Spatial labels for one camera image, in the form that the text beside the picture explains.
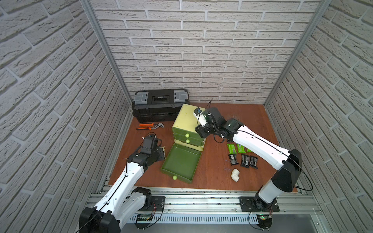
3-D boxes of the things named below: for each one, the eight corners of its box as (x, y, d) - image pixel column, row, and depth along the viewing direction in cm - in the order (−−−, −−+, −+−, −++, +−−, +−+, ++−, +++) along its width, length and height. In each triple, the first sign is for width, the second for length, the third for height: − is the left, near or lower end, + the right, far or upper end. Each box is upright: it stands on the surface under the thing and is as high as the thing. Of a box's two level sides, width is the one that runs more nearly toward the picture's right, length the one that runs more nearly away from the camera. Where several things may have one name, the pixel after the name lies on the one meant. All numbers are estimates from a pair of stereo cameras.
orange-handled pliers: (138, 129, 106) (137, 127, 104) (139, 124, 109) (138, 122, 107) (163, 129, 106) (163, 128, 104) (164, 125, 109) (164, 123, 107)
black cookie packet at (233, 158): (230, 165, 89) (231, 163, 87) (229, 155, 93) (229, 154, 91) (238, 165, 89) (238, 164, 87) (235, 155, 93) (236, 154, 91)
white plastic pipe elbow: (231, 181, 83) (232, 179, 81) (231, 169, 88) (232, 168, 85) (238, 182, 83) (239, 181, 81) (238, 171, 87) (239, 169, 85)
